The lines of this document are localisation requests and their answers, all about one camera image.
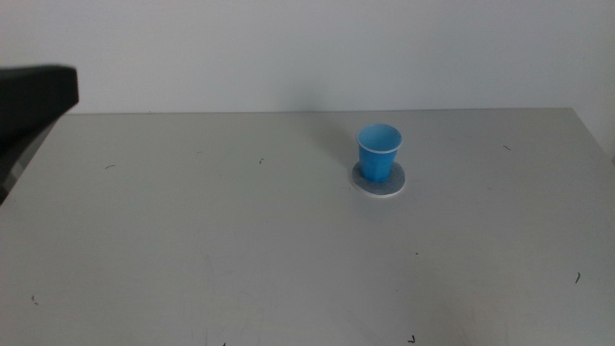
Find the blue plastic cup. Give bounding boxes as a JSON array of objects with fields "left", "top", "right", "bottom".
[{"left": 356, "top": 123, "right": 404, "bottom": 184}]

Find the round grey cup mat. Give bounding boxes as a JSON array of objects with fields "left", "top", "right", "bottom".
[{"left": 350, "top": 161, "right": 406, "bottom": 200}]

